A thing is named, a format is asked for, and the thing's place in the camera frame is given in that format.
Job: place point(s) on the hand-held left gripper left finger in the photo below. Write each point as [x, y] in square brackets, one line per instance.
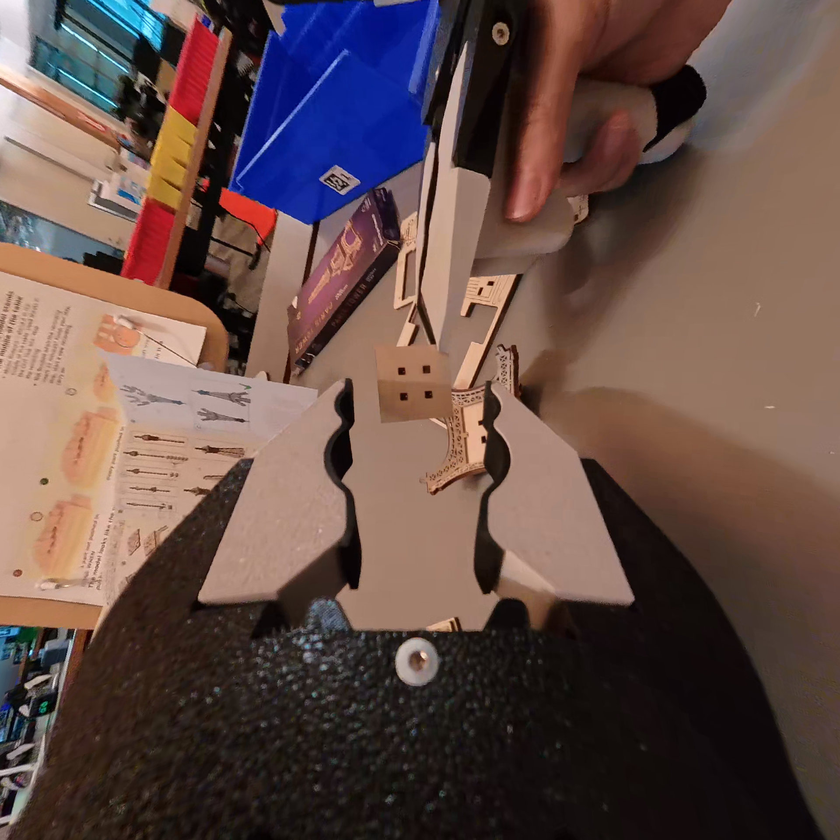
[282, 518]

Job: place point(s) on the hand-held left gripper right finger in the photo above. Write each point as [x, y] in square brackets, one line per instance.
[558, 525]

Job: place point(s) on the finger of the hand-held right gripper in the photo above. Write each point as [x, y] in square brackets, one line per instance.
[427, 229]
[459, 262]

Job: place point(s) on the small square wooden plate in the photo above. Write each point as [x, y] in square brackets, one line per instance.
[413, 384]

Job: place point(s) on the wooden lattice tower base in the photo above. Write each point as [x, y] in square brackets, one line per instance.
[459, 436]

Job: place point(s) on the grey desk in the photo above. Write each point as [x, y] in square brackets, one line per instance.
[689, 394]

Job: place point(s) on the person's right hand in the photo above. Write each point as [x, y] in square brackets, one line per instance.
[577, 39]

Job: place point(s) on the purple puzzle box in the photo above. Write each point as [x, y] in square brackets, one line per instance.
[341, 282]

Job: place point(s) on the folded white instruction sheet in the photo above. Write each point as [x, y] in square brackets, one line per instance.
[197, 420]

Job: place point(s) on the blue plastic bin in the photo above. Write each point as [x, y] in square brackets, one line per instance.
[328, 131]

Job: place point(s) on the white clip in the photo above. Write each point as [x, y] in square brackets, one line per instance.
[49, 583]
[124, 323]

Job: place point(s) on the instruction page with yellow pictures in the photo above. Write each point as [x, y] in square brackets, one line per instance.
[59, 407]

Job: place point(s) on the red and yellow bin rack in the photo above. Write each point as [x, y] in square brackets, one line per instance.
[190, 59]

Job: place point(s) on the wooden frame with square nodes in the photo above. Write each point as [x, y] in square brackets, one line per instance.
[485, 295]

